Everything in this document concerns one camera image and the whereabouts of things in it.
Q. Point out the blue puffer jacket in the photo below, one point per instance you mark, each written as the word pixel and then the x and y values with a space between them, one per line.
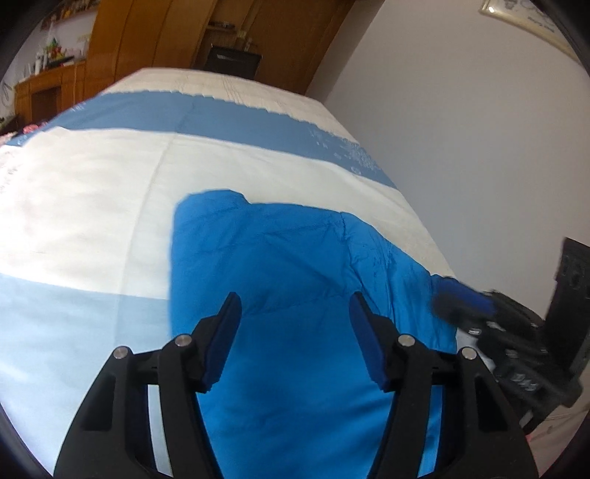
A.
pixel 299 267

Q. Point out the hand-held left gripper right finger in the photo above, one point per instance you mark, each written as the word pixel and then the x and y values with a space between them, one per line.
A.
pixel 368 345

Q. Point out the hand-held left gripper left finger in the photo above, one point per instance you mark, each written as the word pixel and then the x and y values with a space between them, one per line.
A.
pixel 220 343

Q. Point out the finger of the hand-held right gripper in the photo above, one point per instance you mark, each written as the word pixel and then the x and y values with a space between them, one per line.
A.
pixel 461 299

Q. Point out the pink cloth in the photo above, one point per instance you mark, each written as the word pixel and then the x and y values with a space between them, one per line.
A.
pixel 18 133

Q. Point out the bed with blue white bedding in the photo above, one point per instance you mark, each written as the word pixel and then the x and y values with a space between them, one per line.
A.
pixel 92 207

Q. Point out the colourful toy figures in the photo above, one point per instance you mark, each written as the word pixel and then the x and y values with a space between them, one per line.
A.
pixel 56 49

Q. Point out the framed wall picture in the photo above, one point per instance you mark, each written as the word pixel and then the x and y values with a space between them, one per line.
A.
pixel 521 14

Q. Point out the wooden wardrobe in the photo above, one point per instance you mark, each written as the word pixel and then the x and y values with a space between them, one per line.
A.
pixel 184 32

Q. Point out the wooden sideboard with clutter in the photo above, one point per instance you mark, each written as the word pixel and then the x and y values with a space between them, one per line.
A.
pixel 46 92

